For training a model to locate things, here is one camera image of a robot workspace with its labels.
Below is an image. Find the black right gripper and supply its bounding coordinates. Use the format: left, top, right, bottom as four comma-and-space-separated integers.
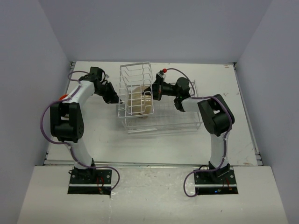
142, 77, 180, 101

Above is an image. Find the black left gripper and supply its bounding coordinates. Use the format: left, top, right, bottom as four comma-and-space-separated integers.
95, 82, 123, 104

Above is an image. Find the large beige ceramic bowl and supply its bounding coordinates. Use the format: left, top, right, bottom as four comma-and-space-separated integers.
127, 85, 153, 116

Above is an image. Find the orange plastic bowl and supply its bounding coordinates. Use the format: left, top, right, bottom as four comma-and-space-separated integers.
59, 94, 68, 100

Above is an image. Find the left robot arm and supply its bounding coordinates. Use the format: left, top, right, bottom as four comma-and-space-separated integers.
50, 67, 119, 183

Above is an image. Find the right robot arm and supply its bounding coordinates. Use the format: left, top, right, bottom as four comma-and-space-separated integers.
152, 70, 235, 183

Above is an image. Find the white wire dish rack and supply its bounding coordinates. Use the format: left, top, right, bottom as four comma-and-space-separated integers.
117, 62, 202, 133

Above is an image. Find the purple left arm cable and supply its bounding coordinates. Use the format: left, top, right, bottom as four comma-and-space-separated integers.
39, 70, 121, 194

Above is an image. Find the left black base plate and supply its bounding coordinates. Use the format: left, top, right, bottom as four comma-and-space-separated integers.
67, 168, 112, 196

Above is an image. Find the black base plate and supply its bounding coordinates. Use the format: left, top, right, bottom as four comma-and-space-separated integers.
67, 168, 112, 196
194, 164, 238, 196

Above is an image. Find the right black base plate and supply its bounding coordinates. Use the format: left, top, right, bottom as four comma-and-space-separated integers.
194, 164, 238, 196

